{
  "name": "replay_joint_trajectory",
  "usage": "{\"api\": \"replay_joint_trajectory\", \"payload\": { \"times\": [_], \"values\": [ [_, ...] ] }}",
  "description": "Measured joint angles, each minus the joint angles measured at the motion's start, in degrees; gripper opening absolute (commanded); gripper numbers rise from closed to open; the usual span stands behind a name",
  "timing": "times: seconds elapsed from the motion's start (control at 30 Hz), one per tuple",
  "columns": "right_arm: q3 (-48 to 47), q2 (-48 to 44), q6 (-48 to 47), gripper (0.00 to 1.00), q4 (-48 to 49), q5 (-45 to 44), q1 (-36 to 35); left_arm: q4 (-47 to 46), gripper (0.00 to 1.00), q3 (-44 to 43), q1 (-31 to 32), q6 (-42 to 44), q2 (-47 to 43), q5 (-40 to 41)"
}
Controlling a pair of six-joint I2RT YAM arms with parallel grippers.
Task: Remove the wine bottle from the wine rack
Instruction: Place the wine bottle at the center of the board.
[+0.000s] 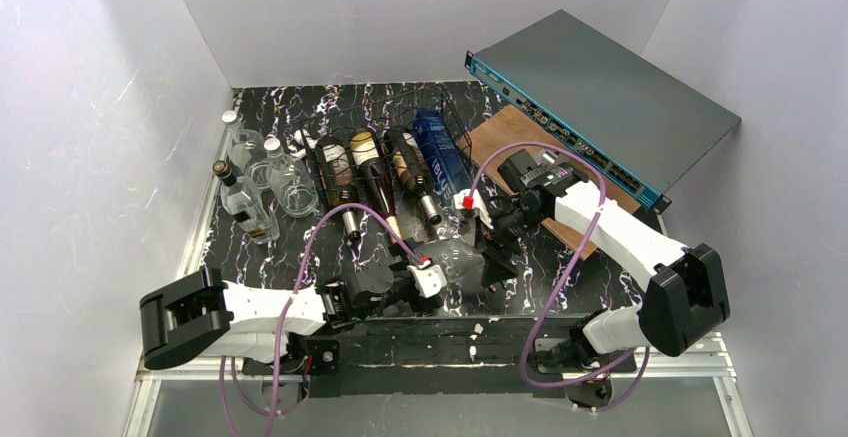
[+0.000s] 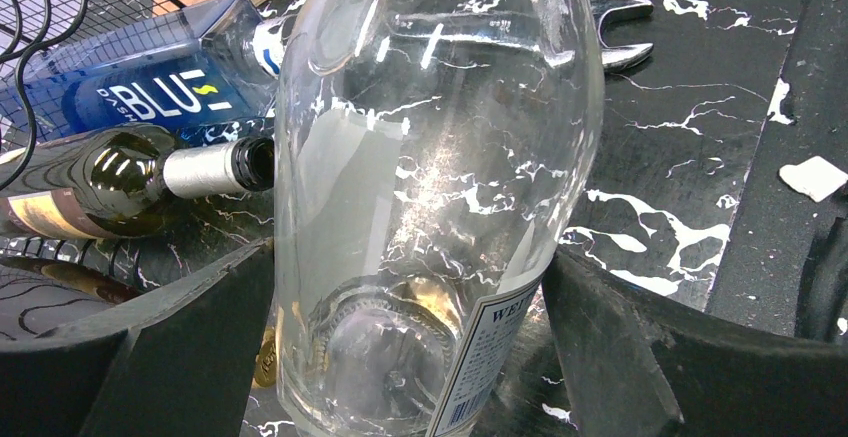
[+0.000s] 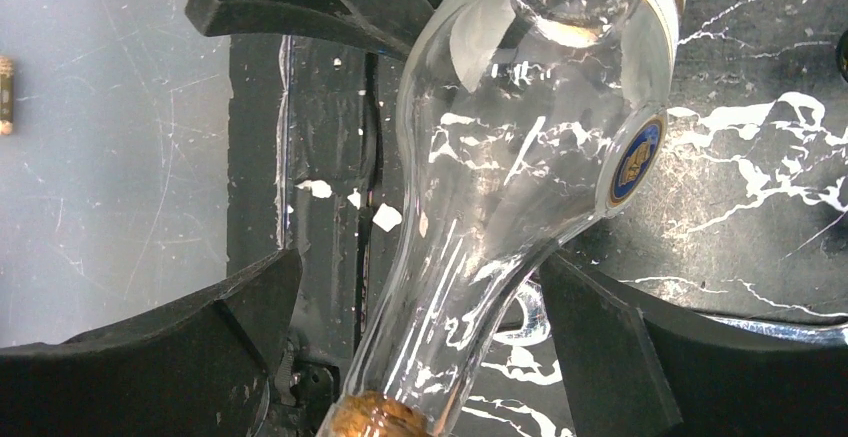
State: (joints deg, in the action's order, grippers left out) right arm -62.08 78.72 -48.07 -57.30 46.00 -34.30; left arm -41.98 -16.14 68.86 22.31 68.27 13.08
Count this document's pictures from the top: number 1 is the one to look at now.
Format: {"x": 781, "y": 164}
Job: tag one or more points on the clear bottle brown neck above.
{"x": 461, "y": 262}

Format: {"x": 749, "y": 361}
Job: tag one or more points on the clear bottle gold label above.
{"x": 242, "y": 200}

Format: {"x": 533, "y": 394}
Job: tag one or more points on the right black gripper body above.
{"x": 499, "y": 238}

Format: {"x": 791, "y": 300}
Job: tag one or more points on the blue label clear bottle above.
{"x": 441, "y": 154}

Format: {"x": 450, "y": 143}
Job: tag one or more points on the clear bottle dark label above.
{"x": 290, "y": 181}

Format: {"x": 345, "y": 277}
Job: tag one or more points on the dark wine bottle silver cap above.
{"x": 336, "y": 172}

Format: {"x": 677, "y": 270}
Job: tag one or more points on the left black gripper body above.
{"x": 403, "y": 282}

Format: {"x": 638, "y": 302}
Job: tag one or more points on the dark wine bottle gold cap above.
{"x": 372, "y": 167}

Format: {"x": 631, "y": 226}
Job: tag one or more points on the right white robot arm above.
{"x": 684, "y": 294}

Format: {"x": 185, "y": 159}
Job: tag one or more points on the brown wooden board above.
{"x": 510, "y": 125}

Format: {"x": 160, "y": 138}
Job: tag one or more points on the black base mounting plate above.
{"x": 415, "y": 355}

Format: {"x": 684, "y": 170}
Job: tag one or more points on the black wire wine rack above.
{"x": 377, "y": 116}

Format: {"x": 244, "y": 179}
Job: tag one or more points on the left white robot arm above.
{"x": 203, "y": 314}

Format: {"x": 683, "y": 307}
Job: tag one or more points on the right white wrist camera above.
{"x": 470, "y": 200}

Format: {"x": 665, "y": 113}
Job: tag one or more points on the teal network switch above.
{"x": 636, "y": 124}

